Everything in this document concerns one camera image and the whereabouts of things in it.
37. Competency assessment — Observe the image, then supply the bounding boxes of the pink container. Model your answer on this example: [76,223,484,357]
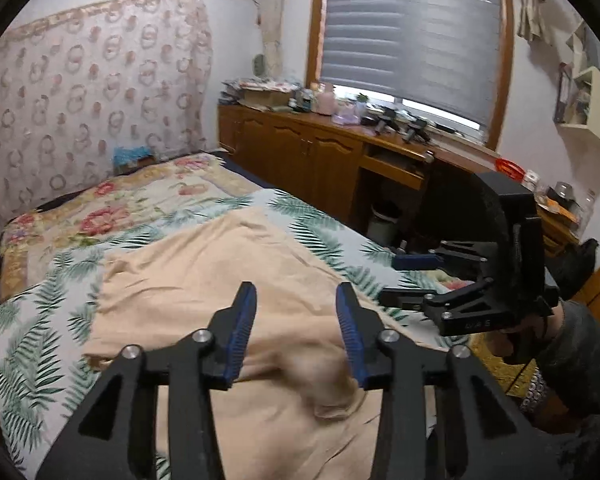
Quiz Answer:
[314,84,337,115]

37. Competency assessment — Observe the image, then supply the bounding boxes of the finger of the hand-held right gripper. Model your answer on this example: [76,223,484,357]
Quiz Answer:
[391,239,491,275]
[377,277,497,320]

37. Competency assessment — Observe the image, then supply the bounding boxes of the pile of books and papers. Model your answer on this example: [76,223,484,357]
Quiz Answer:
[220,77,302,112]

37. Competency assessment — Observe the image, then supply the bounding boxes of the floral leaf-print bedspread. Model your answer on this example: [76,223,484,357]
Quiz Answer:
[0,152,476,480]

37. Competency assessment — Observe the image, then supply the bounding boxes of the person's right forearm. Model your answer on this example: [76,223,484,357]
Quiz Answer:
[532,299,600,417]

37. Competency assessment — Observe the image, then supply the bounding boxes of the wooden window frame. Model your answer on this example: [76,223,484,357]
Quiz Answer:
[305,0,517,152]

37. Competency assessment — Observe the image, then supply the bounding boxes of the white wall shelf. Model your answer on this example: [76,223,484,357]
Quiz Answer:
[552,22,600,157]

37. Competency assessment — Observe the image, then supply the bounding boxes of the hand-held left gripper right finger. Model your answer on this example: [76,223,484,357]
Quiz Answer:
[335,281,563,480]

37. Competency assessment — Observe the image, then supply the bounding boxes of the grey window blind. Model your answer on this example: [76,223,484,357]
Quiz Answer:
[320,0,503,127]

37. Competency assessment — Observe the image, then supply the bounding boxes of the beige printed t-shirt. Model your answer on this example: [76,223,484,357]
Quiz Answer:
[82,207,473,480]

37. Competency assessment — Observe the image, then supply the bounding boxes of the upright patterned mattress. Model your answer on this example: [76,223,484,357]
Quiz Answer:
[0,0,216,226]

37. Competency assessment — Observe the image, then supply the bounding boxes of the clear purple box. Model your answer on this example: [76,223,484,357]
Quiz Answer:
[332,102,364,126]

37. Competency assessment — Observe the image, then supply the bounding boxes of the red plastic basket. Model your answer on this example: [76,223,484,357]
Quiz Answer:
[495,157,529,179]

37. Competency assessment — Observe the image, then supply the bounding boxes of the lace curtain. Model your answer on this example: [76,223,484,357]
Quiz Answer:
[251,0,287,81]

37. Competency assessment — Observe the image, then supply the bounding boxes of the hanging beige cloth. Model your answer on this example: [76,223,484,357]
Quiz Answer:
[506,0,549,44]

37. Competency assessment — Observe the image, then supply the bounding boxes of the glass jar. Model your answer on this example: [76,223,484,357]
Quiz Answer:
[576,189,599,222]

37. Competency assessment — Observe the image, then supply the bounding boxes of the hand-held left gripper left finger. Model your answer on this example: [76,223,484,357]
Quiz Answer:
[35,280,258,480]

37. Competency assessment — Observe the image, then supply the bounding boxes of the white trash bin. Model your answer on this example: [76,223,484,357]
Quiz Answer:
[366,202,404,247]

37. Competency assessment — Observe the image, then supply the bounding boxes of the blue box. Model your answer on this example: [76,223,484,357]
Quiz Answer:
[112,145,154,172]

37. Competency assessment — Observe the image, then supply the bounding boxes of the wooden cabinet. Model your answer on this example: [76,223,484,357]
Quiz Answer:
[217,105,581,258]

